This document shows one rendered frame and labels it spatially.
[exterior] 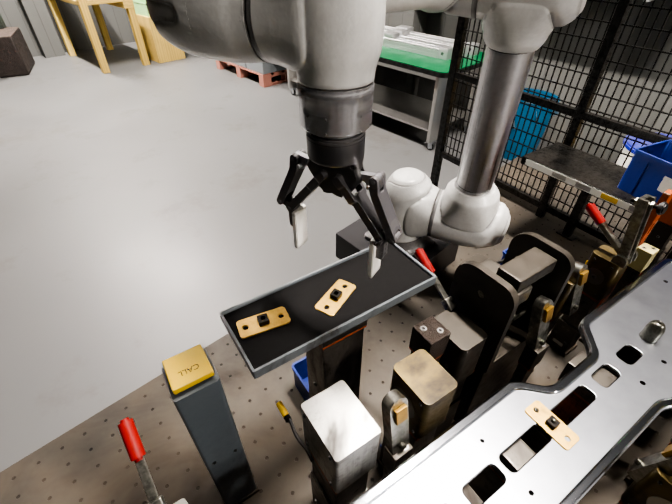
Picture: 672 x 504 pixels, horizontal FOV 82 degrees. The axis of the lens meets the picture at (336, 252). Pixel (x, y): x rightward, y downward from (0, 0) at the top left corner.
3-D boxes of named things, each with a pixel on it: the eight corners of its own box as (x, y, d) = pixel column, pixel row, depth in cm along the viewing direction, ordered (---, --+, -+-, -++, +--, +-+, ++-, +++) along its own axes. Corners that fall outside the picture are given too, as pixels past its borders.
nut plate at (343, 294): (332, 317, 65) (332, 312, 64) (313, 308, 67) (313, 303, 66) (357, 287, 71) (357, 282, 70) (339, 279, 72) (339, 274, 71)
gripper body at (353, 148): (290, 130, 48) (295, 195, 54) (350, 145, 45) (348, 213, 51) (323, 111, 53) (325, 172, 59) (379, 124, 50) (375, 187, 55)
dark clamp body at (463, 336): (430, 449, 94) (463, 353, 69) (398, 410, 101) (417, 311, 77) (451, 432, 97) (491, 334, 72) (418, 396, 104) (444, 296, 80)
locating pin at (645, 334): (648, 350, 81) (665, 330, 77) (632, 340, 83) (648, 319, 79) (656, 343, 82) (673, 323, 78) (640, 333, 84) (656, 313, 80)
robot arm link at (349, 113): (350, 97, 40) (348, 151, 44) (388, 75, 46) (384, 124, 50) (280, 83, 44) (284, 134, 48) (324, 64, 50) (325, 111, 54)
